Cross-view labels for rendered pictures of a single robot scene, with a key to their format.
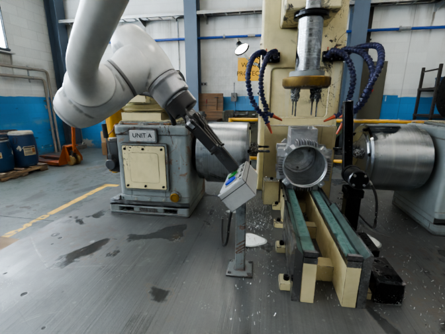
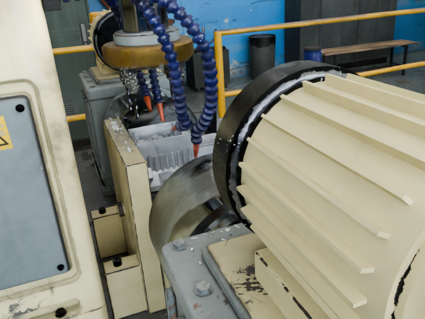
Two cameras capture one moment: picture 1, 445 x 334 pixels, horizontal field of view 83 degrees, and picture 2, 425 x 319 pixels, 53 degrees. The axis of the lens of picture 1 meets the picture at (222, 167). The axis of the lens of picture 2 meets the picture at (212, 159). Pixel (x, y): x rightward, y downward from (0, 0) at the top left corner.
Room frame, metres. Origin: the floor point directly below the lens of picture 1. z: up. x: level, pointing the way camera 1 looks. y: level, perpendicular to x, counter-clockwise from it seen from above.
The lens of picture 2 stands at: (1.34, 0.50, 1.45)
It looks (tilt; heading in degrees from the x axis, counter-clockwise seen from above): 24 degrees down; 242
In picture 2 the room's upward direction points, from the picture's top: 4 degrees counter-clockwise
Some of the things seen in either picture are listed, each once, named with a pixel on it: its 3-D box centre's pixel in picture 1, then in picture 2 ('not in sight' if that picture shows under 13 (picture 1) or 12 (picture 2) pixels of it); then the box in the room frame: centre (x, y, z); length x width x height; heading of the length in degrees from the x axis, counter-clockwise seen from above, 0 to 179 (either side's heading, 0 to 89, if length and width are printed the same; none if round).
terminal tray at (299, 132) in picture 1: (301, 136); (160, 146); (1.03, -0.32, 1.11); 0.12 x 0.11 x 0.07; 171
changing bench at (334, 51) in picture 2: not in sight; (363, 62); (-3.25, -3.55, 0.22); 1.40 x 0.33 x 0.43; 167
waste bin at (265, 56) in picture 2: not in sight; (262, 57); (-2.27, -4.53, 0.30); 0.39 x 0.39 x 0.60
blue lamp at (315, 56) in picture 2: not in sight; (312, 57); (0.41, -0.53, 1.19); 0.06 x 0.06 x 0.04
